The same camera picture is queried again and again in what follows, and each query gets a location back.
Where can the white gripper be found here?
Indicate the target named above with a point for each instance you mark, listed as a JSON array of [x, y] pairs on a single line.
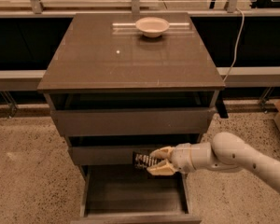
[[181, 156]]

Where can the grey middle drawer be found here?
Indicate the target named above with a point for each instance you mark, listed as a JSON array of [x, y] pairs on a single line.
[[111, 150]]

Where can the metal window railing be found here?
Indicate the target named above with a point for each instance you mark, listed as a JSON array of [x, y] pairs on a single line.
[[84, 3]]

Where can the grey bottom drawer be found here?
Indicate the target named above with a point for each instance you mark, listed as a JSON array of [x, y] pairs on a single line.
[[122, 194]]

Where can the grey drawer cabinet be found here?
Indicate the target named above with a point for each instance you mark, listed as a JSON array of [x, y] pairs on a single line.
[[106, 52]]

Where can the white paper bowl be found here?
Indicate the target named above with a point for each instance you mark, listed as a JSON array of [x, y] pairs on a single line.
[[152, 26]]

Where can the grey drawer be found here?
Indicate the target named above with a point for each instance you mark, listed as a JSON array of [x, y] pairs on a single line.
[[122, 194], [129, 113], [111, 150]]

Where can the grey top drawer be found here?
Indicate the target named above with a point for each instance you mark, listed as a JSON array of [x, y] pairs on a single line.
[[129, 113]]

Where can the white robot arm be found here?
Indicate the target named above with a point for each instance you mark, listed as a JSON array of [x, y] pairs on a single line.
[[225, 153]]

